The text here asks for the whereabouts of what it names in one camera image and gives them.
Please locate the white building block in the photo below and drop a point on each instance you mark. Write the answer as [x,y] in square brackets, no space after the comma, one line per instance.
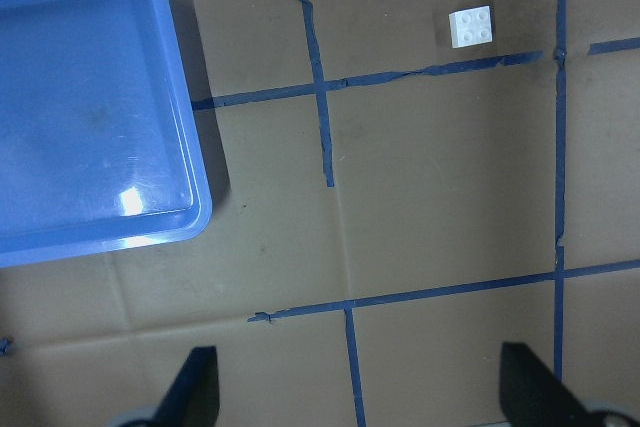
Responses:
[471,27]

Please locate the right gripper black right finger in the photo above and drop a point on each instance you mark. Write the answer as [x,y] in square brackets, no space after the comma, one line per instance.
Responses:
[532,396]

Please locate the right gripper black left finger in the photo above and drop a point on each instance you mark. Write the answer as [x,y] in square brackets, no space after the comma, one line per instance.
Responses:
[193,399]

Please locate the blue plastic tray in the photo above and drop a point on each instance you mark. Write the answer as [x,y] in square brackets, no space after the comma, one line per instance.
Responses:
[99,146]

